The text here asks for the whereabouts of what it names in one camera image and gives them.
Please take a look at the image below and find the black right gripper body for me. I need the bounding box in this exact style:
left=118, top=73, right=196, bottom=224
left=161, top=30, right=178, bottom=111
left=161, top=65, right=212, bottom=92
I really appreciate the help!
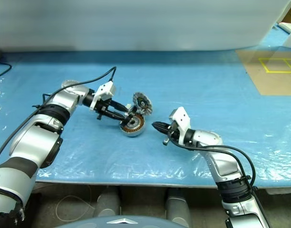
left=163, top=122, right=182, bottom=145

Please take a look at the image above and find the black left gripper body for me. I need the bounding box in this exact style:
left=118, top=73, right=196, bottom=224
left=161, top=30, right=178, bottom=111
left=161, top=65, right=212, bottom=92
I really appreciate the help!
left=94, top=99, right=113, bottom=121

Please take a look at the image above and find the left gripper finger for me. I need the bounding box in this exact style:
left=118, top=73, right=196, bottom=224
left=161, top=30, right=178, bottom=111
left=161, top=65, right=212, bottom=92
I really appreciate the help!
left=110, top=100, right=128, bottom=112
left=105, top=110, right=126, bottom=122

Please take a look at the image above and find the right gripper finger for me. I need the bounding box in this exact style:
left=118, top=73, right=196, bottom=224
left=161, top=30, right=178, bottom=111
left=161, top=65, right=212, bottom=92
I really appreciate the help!
left=152, top=121, right=171, bottom=130
left=154, top=126, right=170, bottom=138

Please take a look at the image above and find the motor housing with copper windings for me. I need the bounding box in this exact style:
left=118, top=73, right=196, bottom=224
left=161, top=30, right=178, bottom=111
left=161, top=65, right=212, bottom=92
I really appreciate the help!
left=118, top=113, right=146, bottom=138

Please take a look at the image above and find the blue plastic table cover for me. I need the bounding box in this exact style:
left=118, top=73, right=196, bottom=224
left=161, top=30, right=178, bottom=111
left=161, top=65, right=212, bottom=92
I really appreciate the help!
left=0, top=22, right=291, bottom=189

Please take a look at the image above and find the grey rounded shape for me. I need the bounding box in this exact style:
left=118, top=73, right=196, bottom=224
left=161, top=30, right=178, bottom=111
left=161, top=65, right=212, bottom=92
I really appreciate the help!
left=165, top=187, right=192, bottom=227
left=95, top=187, right=121, bottom=217

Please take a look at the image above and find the white foam backdrop sheet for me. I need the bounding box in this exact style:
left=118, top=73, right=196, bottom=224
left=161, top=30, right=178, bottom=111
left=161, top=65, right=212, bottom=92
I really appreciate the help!
left=0, top=0, right=289, bottom=53

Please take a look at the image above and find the blue-grey robot torso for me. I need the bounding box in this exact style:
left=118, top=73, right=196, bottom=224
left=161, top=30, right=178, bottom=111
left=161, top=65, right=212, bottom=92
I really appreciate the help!
left=71, top=215, right=192, bottom=228

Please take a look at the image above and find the brown cardboard sheet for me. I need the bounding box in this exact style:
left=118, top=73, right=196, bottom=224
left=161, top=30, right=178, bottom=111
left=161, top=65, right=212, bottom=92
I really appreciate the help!
left=235, top=49, right=291, bottom=96

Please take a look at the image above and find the flat white object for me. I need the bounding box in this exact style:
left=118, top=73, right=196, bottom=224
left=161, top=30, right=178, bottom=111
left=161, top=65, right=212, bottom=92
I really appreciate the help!
left=277, top=21, right=291, bottom=33

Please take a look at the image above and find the brown cardboard box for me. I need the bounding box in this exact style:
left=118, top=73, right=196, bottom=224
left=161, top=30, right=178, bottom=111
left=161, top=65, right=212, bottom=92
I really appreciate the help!
left=279, top=0, right=291, bottom=25

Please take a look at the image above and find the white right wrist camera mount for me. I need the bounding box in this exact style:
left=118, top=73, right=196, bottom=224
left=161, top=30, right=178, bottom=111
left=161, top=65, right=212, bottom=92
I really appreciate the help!
left=168, top=106, right=192, bottom=146

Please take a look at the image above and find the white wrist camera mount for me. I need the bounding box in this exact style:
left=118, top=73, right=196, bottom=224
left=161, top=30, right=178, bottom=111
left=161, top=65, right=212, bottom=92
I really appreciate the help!
left=89, top=81, right=118, bottom=113
left=168, top=106, right=192, bottom=146

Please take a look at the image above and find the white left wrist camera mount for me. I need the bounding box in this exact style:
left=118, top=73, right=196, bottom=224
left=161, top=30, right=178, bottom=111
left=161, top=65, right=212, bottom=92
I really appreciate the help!
left=89, top=81, right=118, bottom=113

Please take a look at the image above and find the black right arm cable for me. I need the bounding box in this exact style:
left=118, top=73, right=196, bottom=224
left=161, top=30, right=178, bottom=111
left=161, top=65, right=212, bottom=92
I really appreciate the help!
left=167, top=130, right=271, bottom=228

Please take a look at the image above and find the thin white wire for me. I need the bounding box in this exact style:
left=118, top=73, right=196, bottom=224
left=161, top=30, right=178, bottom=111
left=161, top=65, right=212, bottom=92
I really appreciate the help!
left=55, top=185, right=97, bottom=220

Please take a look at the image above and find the thin black cable loop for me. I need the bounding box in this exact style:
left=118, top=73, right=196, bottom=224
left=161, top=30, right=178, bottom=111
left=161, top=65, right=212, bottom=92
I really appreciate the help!
left=0, top=62, right=13, bottom=80

